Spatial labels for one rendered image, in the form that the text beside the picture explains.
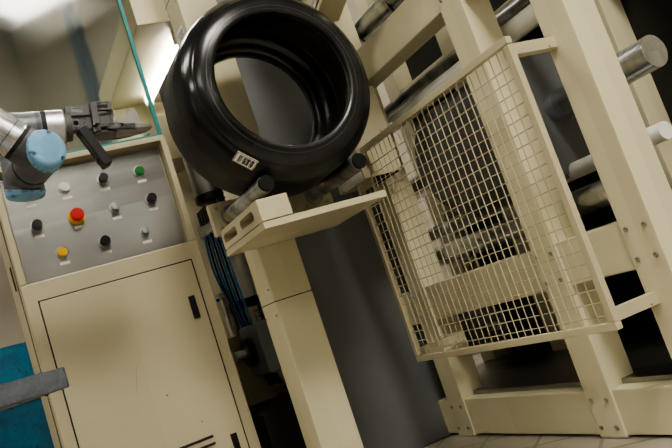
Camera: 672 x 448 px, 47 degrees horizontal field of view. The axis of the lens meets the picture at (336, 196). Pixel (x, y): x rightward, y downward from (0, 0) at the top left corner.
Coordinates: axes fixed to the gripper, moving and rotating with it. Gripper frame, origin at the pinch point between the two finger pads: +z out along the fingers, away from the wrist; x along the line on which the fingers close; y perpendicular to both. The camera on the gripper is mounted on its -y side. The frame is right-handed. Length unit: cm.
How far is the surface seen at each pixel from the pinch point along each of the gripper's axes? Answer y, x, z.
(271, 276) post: -40, 26, 35
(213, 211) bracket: -18.4, 24.0, 20.5
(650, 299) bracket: -70, -59, 92
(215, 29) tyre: 22.3, -11.5, 19.6
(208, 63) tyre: 12.7, -11.7, 15.9
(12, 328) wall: 0, 403, -26
